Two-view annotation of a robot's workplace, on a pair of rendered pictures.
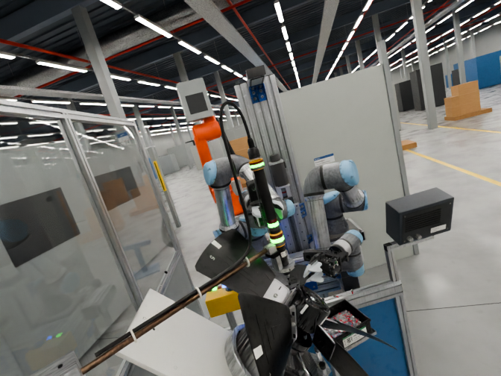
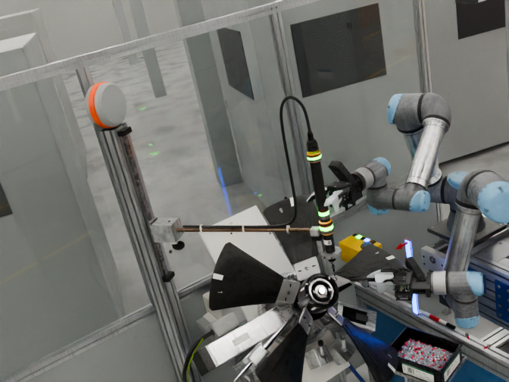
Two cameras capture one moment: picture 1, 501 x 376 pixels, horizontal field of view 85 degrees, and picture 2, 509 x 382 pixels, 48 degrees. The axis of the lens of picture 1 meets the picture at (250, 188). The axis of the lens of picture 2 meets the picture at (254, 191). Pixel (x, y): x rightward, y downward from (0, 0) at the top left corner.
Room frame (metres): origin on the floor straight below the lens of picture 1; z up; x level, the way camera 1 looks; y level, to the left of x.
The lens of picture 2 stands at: (-0.13, -1.44, 2.26)
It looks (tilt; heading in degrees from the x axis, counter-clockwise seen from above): 22 degrees down; 63
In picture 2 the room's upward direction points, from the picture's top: 13 degrees counter-clockwise
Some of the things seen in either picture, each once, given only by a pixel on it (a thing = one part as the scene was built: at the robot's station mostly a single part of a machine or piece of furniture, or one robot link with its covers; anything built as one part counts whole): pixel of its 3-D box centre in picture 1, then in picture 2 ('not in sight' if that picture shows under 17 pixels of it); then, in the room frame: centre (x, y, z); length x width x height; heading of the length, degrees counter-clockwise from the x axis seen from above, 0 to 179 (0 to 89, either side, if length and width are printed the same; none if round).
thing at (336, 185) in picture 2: (260, 209); (346, 191); (0.94, -0.01, 1.47); 0.12 x 0.08 x 0.09; 11
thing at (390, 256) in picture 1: (391, 262); not in sight; (1.19, -0.56, 0.96); 0.03 x 0.03 x 0.20; 1
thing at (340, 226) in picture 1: (334, 221); not in sight; (1.55, -0.44, 1.09); 0.15 x 0.15 x 0.10
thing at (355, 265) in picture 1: (350, 262); (463, 306); (1.10, -0.33, 1.08); 0.11 x 0.08 x 0.11; 63
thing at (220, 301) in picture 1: (224, 299); (361, 253); (1.17, 0.26, 1.02); 0.16 x 0.10 x 0.11; 91
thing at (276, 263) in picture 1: (279, 255); (326, 241); (0.81, -0.03, 1.34); 0.09 x 0.07 x 0.10; 126
